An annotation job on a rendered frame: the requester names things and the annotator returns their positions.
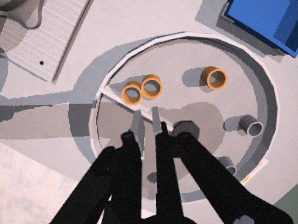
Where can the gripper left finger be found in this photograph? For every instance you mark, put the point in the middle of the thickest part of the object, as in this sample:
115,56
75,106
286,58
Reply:
89,198

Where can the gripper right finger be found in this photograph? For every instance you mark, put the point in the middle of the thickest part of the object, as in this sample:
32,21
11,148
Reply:
233,203

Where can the blue shallow tray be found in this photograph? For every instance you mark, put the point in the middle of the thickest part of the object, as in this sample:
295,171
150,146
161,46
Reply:
279,18

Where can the bronze bushing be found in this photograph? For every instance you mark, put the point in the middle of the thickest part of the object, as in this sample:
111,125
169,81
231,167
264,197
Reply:
132,100
220,81
151,94

